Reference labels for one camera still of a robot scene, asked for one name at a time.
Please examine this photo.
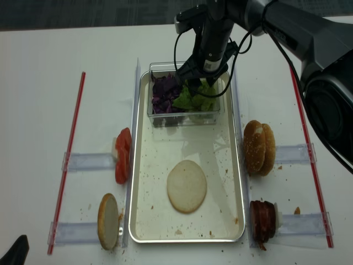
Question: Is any black camera cable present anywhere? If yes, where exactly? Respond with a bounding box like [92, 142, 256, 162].
[173, 0, 353, 175]

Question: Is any bread crumb chunk on table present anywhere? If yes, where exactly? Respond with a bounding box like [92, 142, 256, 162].
[294, 207, 301, 215]

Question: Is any clear left upper pusher rail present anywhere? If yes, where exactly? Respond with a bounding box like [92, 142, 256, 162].
[61, 152, 116, 172]

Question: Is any red right guide rod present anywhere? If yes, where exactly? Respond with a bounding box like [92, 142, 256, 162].
[289, 66, 334, 248]

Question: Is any black left gripper tip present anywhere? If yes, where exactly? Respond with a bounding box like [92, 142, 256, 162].
[0, 235, 29, 265]

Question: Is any white lower right pusher block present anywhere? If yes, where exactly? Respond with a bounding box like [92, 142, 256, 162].
[274, 203, 283, 231]

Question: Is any silver metal tray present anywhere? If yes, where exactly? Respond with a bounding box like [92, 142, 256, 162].
[129, 73, 245, 243]

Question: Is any clear left lower pusher rail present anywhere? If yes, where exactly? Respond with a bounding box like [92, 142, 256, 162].
[47, 222, 99, 245]

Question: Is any green lettuce pile in container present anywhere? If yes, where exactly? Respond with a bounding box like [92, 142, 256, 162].
[172, 84, 216, 112]

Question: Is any white upper left pusher block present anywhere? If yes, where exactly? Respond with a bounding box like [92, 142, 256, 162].
[111, 137, 119, 161]

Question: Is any clear left long divider rail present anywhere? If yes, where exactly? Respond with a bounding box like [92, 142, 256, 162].
[121, 58, 141, 248]

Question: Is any sesame bun top rear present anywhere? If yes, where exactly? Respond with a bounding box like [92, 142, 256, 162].
[259, 124, 276, 176]

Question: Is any clear plastic salad container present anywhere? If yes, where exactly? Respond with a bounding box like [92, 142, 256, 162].
[147, 62, 222, 128]

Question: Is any purple cabbage pile in container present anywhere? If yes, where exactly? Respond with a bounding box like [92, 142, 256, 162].
[151, 72, 184, 114]

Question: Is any tomato slice stack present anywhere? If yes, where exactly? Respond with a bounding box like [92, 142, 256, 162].
[115, 128, 132, 184]

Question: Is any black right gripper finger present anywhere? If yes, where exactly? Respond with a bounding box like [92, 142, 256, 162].
[206, 77, 217, 87]
[185, 78, 202, 97]

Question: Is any red guide rod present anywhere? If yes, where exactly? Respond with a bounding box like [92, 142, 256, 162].
[289, 66, 334, 248]
[47, 72, 86, 256]

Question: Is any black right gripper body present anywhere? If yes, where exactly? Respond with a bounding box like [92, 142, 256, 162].
[175, 11, 238, 84]

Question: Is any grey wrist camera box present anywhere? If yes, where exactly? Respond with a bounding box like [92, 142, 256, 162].
[174, 4, 208, 34]

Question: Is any bun bottom on tray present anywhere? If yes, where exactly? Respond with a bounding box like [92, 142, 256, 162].
[167, 160, 207, 214]

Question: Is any dark meat patty stack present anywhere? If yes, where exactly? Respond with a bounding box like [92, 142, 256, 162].
[250, 200, 278, 251]

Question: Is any upright bun bottom slice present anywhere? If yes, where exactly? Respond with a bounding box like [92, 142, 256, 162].
[97, 193, 119, 250]

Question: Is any clear right lower pusher rail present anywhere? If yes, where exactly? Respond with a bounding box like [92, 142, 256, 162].
[277, 213, 333, 236]

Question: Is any red left guide rod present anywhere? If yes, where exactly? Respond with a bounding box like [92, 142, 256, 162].
[47, 72, 86, 256]

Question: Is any clear right upper pusher rail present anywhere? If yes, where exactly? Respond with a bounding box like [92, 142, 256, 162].
[275, 144, 317, 164]

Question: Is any white pusher block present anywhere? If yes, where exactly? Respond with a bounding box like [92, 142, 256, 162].
[111, 137, 119, 161]
[274, 203, 283, 231]

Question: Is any sesame bun top front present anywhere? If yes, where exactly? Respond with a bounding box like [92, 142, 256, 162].
[243, 120, 265, 173]

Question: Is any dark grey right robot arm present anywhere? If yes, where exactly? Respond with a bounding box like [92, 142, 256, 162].
[174, 1, 352, 160]

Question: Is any clear pusher rail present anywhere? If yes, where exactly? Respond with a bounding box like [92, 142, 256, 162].
[61, 152, 116, 172]
[275, 144, 317, 164]
[277, 213, 333, 236]
[47, 222, 99, 245]

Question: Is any sesame bun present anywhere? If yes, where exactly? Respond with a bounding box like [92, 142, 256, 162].
[243, 120, 265, 173]
[259, 124, 276, 176]

